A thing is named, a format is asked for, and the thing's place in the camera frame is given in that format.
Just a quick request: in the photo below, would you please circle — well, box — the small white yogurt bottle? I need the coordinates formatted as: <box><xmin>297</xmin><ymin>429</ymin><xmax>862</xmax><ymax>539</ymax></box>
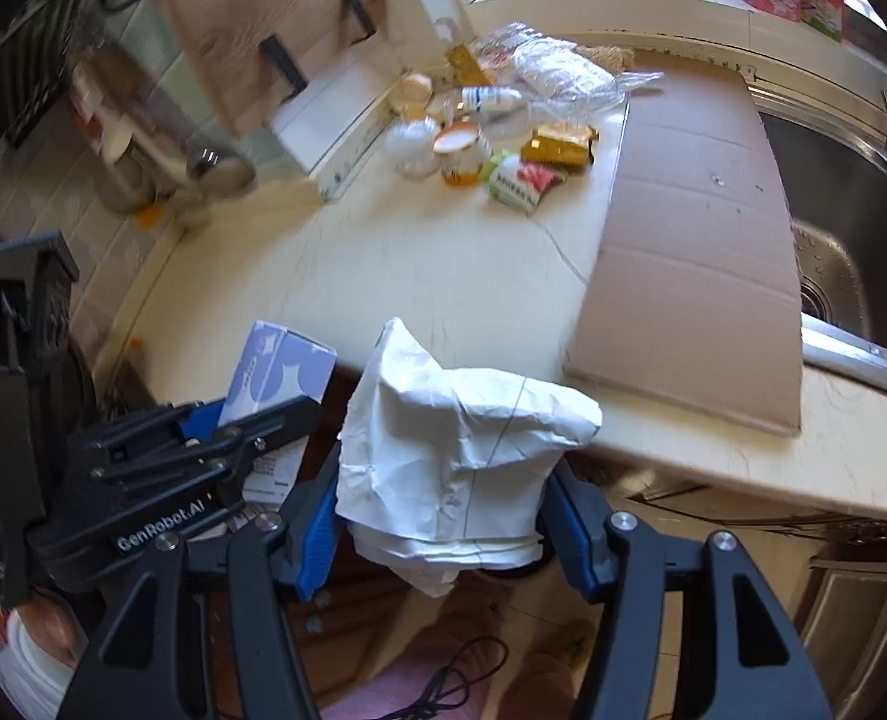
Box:
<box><xmin>458</xmin><ymin>86</ymin><xmax>526</xmax><ymax>115</ymax></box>

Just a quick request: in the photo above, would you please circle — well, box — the flat brown cardboard sheet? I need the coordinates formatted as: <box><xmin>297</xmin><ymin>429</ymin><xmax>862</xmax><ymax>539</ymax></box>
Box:
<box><xmin>565</xmin><ymin>52</ymin><xmax>802</xmax><ymax>436</ymax></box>

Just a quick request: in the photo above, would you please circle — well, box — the light blue carton box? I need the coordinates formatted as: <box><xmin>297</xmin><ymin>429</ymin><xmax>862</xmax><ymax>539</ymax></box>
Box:
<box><xmin>217</xmin><ymin>319</ymin><xmax>339</xmax><ymax>508</ymax></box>

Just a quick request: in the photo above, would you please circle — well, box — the clear plastic wrapper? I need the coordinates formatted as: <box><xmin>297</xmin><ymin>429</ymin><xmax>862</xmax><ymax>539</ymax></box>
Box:
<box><xmin>471</xmin><ymin>23</ymin><xmax>665</xmax><ymax>124</ymax></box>

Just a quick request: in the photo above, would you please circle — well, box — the stainless steel sink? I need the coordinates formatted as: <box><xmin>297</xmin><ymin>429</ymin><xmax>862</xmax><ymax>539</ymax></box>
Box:
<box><xmin>751</xmin><ymin>88</ymin><xmax>887</xmax><ymax>380</ymax></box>

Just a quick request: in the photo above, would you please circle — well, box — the black cable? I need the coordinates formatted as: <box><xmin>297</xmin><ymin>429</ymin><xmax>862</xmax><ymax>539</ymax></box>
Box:
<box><xmin>392</xmin><ymin>635</ymin><xmax>512</xmax><ymax>720</ymax></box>

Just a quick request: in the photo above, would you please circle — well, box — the gold foil snack wrapper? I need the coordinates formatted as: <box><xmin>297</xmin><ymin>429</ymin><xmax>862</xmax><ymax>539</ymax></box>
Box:
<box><xmin>519</xmin><ymin>124</ymin><xmax>599</xmax><ymax>171</ymax></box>

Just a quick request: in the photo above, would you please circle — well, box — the green white snack packet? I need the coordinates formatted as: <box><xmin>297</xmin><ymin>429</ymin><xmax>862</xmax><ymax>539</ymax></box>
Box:
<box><xmin>480</xmin><ymin>151</ymin><xmax>567</xmax><ymax>215</ymax></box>

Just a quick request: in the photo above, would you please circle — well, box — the white paper bag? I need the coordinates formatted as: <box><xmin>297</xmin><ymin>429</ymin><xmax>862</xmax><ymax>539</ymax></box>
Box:
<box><xmin>336</xmin><ymin>317</ymin><xmax>603</xmax><ymax>598</ymax></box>

